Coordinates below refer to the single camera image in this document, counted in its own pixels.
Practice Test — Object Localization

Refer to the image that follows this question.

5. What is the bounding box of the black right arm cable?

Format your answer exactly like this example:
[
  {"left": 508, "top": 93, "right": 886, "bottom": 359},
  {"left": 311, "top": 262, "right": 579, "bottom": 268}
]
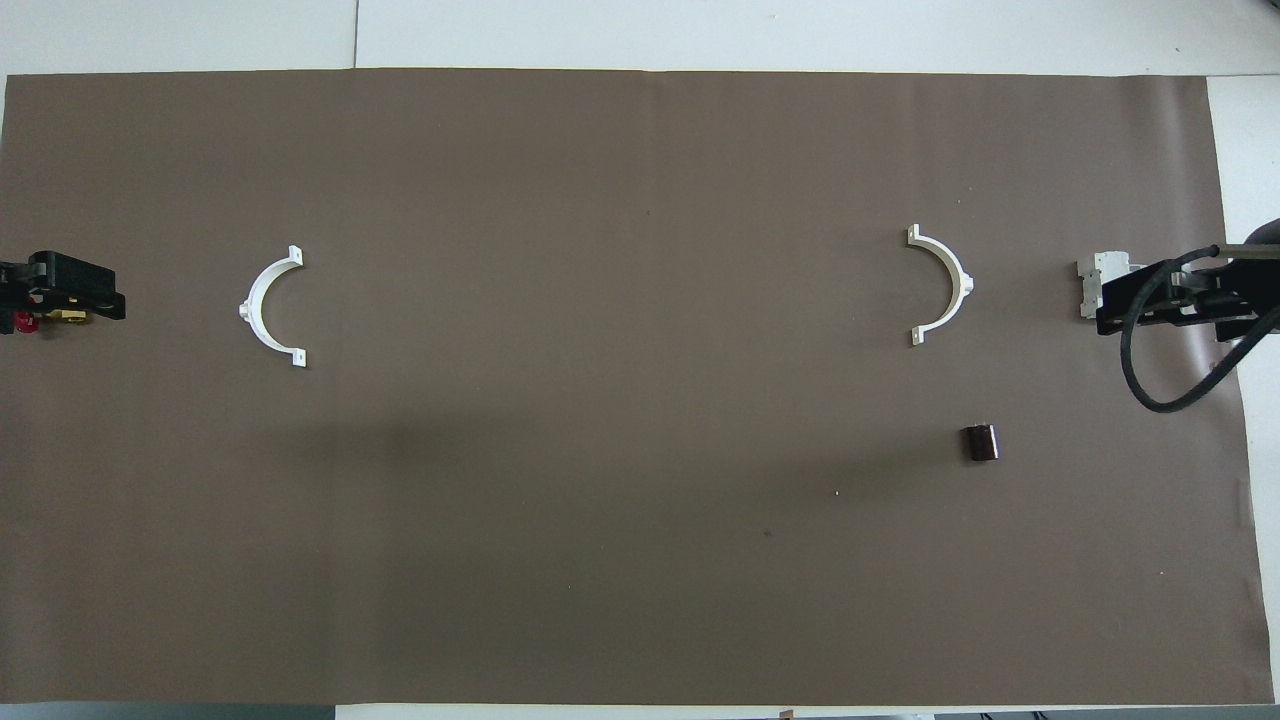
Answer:
[{"left": 1119, "top": 244, "right": 1280, "bottom": 414}]

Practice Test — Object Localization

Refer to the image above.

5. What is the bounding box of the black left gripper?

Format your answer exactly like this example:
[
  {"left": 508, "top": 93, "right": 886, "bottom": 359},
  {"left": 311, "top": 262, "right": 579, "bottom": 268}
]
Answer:
[{"left": 0, "top": 250, "right": 128, "bottom": 323}]

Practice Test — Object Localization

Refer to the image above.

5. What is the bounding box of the white half-ring pipe clamp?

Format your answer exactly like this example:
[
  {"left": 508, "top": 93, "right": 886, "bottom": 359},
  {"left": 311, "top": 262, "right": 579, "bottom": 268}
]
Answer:
[
  {"left": 239, "top": 245, "right": 308, "bottom": 369},
  {"left": 906, "top": 224, "right": 976, "bottom": 348}
]

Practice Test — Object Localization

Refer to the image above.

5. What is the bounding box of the brown table mat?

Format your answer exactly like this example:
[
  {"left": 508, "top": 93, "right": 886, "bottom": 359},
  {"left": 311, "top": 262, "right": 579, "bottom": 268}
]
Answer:
[{"left": 0, "top": 68, "right": 1269, "bottom": 707}]

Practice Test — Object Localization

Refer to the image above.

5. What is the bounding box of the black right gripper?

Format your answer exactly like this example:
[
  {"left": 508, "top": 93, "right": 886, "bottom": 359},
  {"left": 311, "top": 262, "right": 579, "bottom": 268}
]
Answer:
[{"left": 1097, "top": 255, "right": 1280, "bottom": 343}]

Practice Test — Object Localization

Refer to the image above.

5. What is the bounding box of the brass valve red handle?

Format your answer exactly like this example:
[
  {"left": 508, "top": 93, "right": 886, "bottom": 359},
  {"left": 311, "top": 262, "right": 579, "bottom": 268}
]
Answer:
[{"left": 8, "top": 308, "right": 93, "bottom": 337}]

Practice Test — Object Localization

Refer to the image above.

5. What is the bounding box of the grey circuit breaker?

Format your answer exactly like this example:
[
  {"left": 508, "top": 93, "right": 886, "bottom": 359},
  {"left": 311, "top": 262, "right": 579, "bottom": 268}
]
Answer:
[{"left": 1077, "top": 251, "right": 1147, "bottom": 320}]

